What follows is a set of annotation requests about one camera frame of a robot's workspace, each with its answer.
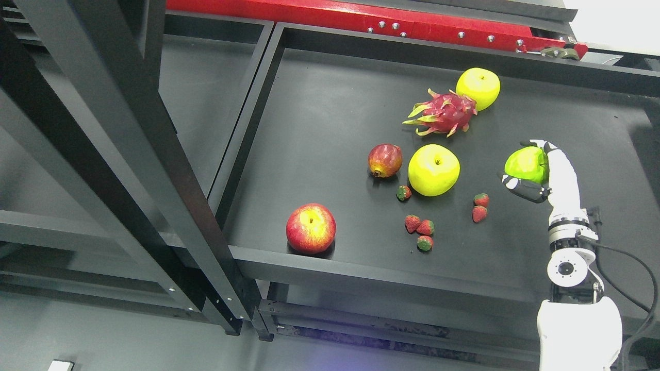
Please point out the strawberry beside pomegranate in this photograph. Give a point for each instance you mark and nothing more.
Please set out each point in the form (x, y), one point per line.
(403, 193)

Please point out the red metal beam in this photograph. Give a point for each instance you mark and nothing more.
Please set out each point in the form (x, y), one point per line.
(387, 21)

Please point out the green apple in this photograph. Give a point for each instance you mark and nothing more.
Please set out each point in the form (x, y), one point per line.
(529, 163)

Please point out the yellow apple far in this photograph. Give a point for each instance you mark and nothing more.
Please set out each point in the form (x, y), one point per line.
(480, 85)

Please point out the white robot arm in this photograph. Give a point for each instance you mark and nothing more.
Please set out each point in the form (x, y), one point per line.
(579, 327)

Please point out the black metal shelf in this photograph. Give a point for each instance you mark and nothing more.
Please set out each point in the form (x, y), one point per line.
(151, 159)

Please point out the pink dragon fruit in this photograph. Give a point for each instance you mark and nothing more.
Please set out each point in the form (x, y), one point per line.
(444, 113)

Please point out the strawberry front middle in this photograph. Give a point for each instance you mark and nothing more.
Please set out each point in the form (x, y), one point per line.
(426, 227)

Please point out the strawberry right lower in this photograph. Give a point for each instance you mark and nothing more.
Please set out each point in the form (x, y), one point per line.
(479, 213)

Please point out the strawberry front bottom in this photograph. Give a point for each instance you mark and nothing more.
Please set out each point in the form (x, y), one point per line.
(425, 243)

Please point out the red apple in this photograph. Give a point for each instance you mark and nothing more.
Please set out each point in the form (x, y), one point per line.
(310, 229)

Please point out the yellow apple near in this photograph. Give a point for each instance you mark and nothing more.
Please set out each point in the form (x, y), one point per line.
(433, 170)

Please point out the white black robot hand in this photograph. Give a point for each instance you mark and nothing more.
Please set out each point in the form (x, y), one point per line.
(561, 190)

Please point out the strawberry front left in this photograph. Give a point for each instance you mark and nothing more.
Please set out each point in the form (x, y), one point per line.
(412, 222)

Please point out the red pomegranate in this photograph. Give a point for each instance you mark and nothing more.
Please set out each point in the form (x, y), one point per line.
(385, 160)

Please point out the strawberry right upper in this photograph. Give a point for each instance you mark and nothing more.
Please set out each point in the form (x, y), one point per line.
(481, 200)

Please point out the yellow apple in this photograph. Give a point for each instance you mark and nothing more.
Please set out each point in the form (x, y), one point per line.
(433, 170)
(480, 85)

